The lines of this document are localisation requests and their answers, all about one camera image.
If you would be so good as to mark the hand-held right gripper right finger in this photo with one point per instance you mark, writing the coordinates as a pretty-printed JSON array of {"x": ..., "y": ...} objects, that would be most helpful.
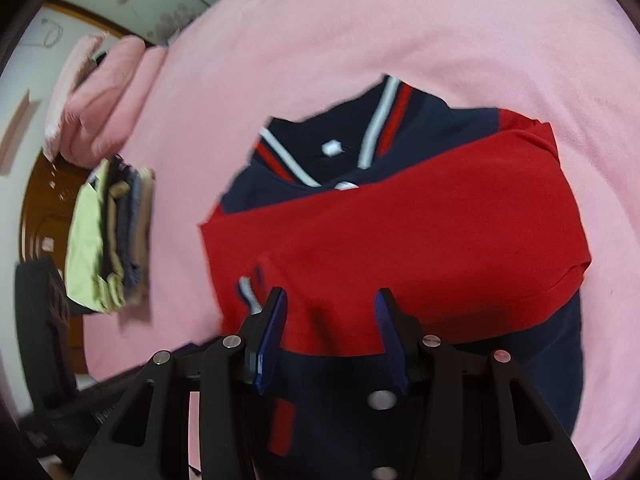
[{"x": 389, "y": 335}]

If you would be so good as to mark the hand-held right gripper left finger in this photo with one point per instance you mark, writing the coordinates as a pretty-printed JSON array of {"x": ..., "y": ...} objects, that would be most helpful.
[{"x": 272, "y": 332}]

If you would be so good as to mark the red and navy polo shirt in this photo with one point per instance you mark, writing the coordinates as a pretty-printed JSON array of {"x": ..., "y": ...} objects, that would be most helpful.
[{"x": 425, "y": 210}]

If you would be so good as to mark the blue denim folded garment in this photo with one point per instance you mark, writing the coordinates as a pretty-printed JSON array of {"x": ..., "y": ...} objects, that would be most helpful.
[{"x": 132, "y": 240}]

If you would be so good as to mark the beige folded garment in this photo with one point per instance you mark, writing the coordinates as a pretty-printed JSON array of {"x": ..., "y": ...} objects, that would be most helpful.
[{"x": 146, "y": 210}]

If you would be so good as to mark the black folded garment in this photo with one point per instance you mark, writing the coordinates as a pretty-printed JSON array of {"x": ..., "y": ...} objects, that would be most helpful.
[{"x": 114, "y": 210}]

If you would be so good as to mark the light green folded garment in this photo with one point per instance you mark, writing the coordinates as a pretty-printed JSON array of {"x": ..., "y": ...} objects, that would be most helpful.
[{"x": 87, "y": 240}]

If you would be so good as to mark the black chair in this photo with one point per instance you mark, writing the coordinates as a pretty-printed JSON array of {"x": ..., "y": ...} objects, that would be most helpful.
[{"x": 40, "y": 320}]

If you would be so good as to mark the brown wooden headboard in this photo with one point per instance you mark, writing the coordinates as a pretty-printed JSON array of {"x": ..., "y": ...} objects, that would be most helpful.
[{"x": 45, "y": 210}]

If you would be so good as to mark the folded pink quilt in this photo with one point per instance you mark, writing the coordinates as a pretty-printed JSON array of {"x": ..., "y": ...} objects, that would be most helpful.
[{"x": 110, "y": 105}]

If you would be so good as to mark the pink bed sheet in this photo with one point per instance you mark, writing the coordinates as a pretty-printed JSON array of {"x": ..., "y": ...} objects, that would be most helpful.
[{"x": 350, "y": 25}]

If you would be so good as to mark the pink textured pillow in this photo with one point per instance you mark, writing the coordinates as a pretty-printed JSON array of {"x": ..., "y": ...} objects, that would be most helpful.
[{"x": 60, "y": 100}]

